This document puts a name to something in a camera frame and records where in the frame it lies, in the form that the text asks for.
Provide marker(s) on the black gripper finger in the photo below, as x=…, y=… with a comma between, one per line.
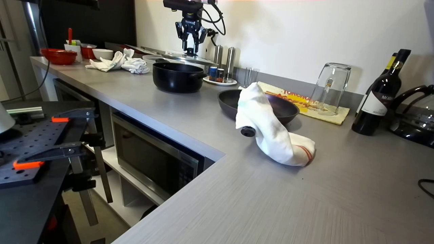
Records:
x=200, y=36
x=182, y=35

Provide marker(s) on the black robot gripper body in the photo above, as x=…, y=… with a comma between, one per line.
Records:
x=192, y=21

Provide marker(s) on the glass pot lid black knob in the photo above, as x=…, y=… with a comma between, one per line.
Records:
x=188, y=58

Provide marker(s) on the black cooking pot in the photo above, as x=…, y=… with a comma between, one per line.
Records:
x=177, y=77

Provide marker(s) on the steel salt shaker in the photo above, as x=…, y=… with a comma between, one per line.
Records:
x=217, y=55

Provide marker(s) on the steel pepper shaker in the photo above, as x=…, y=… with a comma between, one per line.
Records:
x=230, y=61

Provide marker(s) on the white plate with cups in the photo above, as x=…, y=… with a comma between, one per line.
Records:
x=217, y=76

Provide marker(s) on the crumpled white cloth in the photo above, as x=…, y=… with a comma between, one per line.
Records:
x=121, y=59

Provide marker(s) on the white bowl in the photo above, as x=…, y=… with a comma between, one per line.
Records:
x=102, y=52

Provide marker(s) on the white towel with red stripes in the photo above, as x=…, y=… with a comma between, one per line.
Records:
x=272, y=137

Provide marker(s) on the white cup with utensils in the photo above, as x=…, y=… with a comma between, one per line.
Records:
x=72, y=44

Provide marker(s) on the black frying pan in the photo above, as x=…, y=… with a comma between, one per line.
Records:
x=284, y=109

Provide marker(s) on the large red bowl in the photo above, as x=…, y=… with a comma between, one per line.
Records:
x=59, y=55

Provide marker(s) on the built-in microwave oven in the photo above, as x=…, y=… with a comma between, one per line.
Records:
x=159, y=162

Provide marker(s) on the yellow cutting board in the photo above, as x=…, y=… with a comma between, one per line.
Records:
x=308, y=107

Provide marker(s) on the black perforated mounting table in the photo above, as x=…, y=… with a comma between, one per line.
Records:
x=28, y=138

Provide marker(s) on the dark wine bottle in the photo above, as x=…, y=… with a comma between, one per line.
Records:
x=380, y=94

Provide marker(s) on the black clamp orange handle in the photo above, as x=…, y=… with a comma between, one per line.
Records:
x=63, y=150

